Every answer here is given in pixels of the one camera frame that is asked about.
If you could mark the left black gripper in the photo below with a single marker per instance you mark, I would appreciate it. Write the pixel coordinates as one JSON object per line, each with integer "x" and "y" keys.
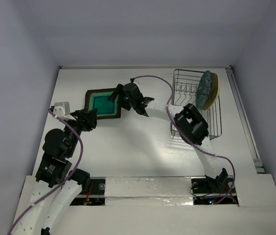
{"x": 87, "y": 118}

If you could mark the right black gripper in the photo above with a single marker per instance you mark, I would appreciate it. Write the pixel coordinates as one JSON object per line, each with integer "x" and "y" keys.
{"x": 121, "y": 93}

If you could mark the teal square plate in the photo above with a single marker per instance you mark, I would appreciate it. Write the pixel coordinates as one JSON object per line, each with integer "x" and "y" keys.
{"x": 98, "y": 99}

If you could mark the dark patterned round plate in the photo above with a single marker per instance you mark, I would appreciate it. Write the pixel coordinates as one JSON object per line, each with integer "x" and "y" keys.
{"x": 203, "y": 89}

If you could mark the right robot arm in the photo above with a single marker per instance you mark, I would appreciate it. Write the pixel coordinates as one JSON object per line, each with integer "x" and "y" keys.
{"x": 215, "y": 174}

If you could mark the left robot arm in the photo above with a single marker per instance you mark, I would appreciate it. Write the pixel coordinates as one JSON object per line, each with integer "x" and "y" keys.
{"x": 58, "y": 179}

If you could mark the tan round plate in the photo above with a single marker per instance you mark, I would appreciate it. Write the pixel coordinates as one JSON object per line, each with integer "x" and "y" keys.
{"x": 214, "y": 92}

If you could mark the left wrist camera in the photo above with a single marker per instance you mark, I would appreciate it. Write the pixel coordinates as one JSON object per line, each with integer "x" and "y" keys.
{"x": 61, "y": 110}

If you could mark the wire dish rack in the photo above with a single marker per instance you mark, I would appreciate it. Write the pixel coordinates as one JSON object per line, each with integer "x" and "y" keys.
{"x": 193, "y": 123}

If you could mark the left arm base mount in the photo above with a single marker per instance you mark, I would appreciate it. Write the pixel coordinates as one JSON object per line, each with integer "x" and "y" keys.
{"x": 98, "y": 187}

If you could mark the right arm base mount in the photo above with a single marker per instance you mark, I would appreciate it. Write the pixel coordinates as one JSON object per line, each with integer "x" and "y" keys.
{"x": 202, "y": 186}

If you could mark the metal rail on right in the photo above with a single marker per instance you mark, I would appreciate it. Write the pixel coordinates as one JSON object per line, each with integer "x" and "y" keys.
{"x": 245, "y": 122}

